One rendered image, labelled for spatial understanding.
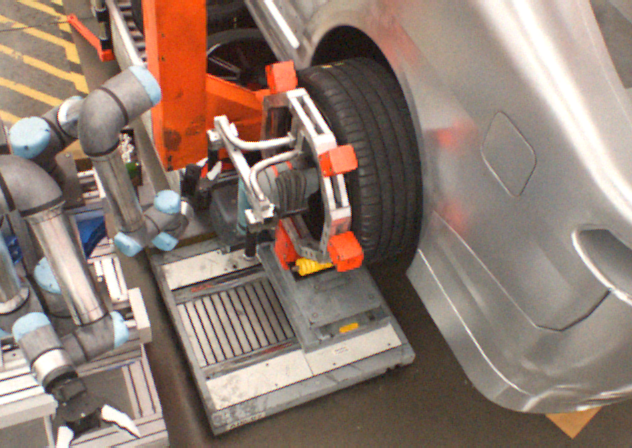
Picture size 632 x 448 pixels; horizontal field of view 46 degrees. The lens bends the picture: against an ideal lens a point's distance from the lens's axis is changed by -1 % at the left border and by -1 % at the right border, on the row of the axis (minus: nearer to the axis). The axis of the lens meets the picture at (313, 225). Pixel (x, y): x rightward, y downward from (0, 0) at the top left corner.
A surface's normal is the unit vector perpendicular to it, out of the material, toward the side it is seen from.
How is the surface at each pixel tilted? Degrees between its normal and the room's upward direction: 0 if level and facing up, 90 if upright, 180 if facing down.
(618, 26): 2
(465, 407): 0
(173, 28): 90
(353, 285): 0
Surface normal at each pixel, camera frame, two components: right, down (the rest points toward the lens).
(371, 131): 0.27, -0.23
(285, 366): 0.11, -0.61
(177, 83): 0.40, 0.75
